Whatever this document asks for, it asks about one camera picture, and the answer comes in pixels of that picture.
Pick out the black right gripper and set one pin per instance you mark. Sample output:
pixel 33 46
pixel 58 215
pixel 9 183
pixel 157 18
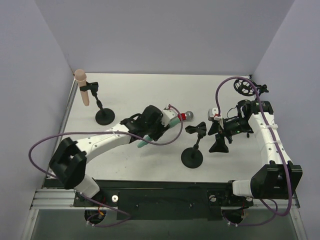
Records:
pixel 220 132

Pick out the black clip mic stand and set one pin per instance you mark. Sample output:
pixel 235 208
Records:
pixel 104 116
pixel 192 157

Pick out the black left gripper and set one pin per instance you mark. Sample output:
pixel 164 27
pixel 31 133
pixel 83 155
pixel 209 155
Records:
pixel 161 130

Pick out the black shock mount tripod stand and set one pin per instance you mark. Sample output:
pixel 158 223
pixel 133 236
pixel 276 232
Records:
pixel 245 89

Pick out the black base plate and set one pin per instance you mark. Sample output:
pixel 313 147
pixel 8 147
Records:
pixel 165 200

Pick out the red glitter microphone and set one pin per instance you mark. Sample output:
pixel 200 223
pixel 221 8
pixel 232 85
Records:
pixel 186 116

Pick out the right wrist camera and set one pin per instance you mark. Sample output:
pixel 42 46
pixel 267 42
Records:
pixel 214 116

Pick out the pink microphone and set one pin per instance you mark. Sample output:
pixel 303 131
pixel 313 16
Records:
pixel 81 79

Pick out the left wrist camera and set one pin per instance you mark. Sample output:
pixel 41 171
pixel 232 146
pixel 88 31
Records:
pixel 167 116

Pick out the mint green microphone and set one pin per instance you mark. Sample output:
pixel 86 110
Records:
pixel 172 123

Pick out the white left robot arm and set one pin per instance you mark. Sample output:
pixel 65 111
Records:
pixel 69 161

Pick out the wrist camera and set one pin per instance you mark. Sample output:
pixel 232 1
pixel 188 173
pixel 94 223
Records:
pixel 167 116
pixel 214 116

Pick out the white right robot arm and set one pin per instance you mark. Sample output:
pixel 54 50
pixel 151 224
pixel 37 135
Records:
pixel 277 172

